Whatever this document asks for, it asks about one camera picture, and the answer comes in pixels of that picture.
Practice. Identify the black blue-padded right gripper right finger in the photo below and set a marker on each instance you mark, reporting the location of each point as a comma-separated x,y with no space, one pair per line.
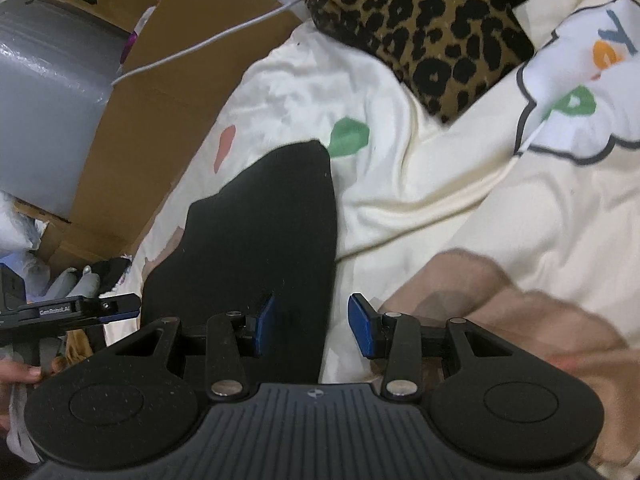
394,338

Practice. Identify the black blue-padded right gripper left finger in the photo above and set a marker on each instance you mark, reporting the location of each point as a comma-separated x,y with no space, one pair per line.
231,338

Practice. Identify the black knit sweater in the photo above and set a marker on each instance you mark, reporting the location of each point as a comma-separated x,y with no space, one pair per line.
270,233

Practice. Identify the brown tan garment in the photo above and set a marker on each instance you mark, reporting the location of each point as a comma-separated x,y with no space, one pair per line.
75,349

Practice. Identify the white pillow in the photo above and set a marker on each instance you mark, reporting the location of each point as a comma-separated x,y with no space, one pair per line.
18,233

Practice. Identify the cream printed bed quilt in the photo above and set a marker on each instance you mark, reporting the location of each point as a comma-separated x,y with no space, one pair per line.
523,215

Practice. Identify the silver grey foil panel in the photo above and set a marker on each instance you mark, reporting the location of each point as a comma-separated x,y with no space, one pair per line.
57,68

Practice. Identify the brown cardboard sheet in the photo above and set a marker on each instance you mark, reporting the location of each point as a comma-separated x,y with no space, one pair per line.
181,61

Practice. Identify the leopard print pillow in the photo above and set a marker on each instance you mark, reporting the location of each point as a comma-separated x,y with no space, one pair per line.
447,52

